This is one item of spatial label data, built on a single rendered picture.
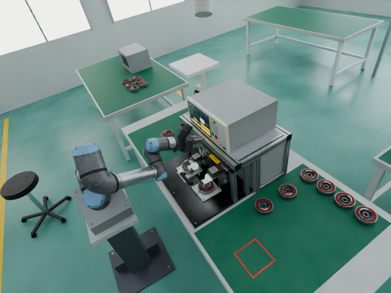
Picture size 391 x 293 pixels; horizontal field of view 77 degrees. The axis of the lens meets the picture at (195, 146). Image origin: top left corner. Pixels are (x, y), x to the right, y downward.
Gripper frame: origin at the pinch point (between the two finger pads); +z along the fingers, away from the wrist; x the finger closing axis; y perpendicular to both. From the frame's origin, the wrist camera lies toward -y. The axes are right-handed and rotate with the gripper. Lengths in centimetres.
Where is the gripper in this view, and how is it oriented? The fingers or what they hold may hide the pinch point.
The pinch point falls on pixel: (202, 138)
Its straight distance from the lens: 149.8
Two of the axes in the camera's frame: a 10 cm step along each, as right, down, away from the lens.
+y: -2.2, 8.6, 4.6
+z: 8.3, -0.8, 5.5
